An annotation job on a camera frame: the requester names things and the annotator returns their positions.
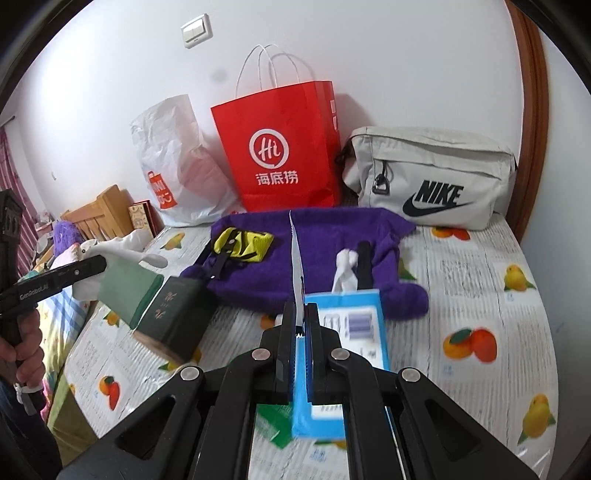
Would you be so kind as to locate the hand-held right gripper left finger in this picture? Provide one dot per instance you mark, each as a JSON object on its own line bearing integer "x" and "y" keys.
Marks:
{"x": 282, "y": 350}

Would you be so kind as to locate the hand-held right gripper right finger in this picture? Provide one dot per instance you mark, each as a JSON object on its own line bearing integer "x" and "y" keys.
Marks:
{"x": 318, "y": 355}

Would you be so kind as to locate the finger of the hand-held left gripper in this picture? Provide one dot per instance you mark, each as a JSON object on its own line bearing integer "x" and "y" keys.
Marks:
{"x": 78, "y": 272}

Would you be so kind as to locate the white and green cloth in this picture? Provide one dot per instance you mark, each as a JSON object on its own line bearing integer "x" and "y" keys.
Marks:
{"x": 129, "y": 295}

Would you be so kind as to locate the green wipe packet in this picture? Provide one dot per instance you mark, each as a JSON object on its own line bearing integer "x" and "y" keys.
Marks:
{"x": 272, "y": 429}

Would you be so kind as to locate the fruit print packet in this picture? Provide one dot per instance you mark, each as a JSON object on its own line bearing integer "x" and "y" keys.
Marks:
{"x": 297, "y": 267}

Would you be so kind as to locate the white tissue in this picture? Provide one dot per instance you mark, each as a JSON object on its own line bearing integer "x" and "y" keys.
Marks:
{"x": 344, "y": 272}

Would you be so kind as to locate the yellow mesh bag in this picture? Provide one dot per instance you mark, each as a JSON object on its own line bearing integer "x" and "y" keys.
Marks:
{"x": 251, "y": 244}

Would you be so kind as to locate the person's left hand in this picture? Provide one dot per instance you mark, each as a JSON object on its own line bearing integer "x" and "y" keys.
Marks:
{"x": 30, "y": 355}

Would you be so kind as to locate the white flower print plush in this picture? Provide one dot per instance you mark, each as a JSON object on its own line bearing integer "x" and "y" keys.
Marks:
{"x": 69, "y": 256}

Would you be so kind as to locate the purple fluffy toy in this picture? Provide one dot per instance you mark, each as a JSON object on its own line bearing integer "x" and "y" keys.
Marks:
{"x": 64, "y": 233}

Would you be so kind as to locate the blue tissue pack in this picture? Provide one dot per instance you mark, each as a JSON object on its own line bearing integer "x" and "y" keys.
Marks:
{"x": 360, "y": 332}

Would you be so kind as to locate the wooden headboard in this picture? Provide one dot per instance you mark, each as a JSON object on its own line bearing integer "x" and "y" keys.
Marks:
{"x": 111, "y": 203}

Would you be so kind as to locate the patterned book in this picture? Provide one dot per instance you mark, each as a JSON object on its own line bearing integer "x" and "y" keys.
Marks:
{"x": 141, "y": 219}

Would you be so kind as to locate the dark green tin box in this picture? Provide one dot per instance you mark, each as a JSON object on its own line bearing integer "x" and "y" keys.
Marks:
{"x": 175, "y": 314}

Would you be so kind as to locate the purple towel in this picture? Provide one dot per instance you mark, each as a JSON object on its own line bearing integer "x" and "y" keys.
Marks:
{"x": 323, "y": 240}

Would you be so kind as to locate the striped pink curtain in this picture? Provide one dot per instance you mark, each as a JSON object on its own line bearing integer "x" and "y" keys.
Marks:
{"x": 14, "y": 175}

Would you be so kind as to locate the green blanket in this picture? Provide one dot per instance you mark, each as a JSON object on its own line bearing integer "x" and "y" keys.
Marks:
{"x": 69, "y": 406}

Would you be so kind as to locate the person's dark clothing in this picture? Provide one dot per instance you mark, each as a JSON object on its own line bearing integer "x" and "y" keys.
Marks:
{"x": 23, "y": 443}

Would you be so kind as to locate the white plastic shopping bag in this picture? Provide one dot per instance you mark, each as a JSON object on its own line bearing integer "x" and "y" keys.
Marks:
{"x": 175, "y": 152}

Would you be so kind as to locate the fruit print tablecloth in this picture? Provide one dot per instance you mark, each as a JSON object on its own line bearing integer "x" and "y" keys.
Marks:
{"x": 461, "y": 286}

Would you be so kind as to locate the grey waist bag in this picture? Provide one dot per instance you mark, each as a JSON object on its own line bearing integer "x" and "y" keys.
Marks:
{"x": 438, "y": 157}

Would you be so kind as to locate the red paper bag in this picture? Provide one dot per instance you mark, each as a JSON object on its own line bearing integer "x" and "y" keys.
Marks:
{"x": 277, "y": 115}

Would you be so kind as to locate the white light switch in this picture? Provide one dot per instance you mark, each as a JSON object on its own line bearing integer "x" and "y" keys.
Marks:
{"x": 196, "y": 31}

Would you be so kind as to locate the brown wooden door frame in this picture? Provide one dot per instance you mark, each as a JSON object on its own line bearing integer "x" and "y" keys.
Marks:
{"x": 531, "y": 115}

